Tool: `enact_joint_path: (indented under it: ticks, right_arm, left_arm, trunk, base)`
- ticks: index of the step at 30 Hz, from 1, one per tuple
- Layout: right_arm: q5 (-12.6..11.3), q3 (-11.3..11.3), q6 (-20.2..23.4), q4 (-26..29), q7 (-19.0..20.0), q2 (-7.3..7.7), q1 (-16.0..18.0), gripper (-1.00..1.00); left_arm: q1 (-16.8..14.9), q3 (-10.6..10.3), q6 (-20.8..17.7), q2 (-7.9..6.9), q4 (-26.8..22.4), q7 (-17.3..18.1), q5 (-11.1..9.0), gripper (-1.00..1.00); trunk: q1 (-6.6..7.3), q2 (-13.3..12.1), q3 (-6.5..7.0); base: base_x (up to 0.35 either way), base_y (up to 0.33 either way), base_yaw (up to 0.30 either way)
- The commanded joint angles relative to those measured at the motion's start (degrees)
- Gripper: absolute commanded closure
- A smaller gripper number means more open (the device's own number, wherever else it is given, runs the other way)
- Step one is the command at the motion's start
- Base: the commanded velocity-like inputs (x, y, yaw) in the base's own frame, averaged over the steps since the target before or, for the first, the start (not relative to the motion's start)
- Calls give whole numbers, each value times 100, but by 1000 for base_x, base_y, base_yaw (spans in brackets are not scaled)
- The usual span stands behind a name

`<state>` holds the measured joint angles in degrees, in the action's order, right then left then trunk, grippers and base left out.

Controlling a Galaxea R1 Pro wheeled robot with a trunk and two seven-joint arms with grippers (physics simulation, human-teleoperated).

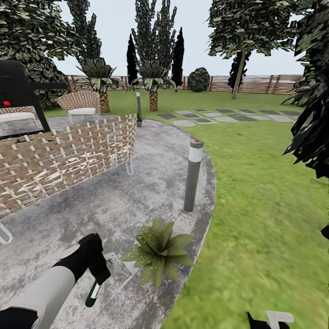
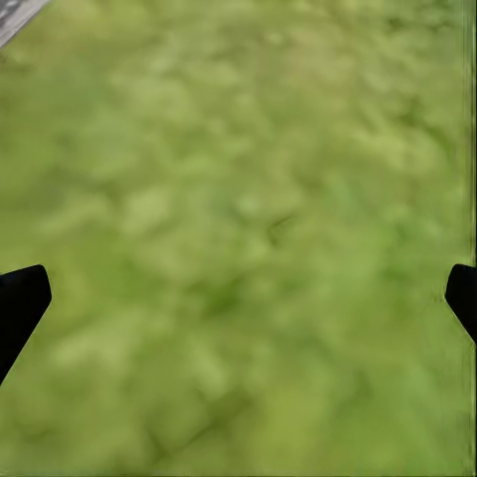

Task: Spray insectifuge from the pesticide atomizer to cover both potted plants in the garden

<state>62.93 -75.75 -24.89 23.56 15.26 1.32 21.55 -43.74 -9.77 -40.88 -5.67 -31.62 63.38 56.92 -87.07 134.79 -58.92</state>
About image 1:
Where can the charcoal grill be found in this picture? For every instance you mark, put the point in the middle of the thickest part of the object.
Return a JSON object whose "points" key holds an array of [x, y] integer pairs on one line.
{"points": [[16, 91]]}

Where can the pot plant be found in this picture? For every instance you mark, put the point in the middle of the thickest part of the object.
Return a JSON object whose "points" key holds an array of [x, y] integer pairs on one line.
{"points": [[158, 252], [139, 120]]}

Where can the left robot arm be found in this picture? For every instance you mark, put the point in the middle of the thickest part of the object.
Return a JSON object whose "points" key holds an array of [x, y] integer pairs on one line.
{"points": [[38, 306]]}

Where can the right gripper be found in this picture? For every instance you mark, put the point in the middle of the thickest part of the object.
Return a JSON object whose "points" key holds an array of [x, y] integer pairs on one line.
{"points": [[256, 324]]}

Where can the insectifuge atomizer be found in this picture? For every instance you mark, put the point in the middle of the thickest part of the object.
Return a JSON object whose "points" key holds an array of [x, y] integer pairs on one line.
{"points": [[93, 294]]}

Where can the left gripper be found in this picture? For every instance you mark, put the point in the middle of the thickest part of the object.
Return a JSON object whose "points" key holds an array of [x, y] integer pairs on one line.
{"points": [[100, 272]]}

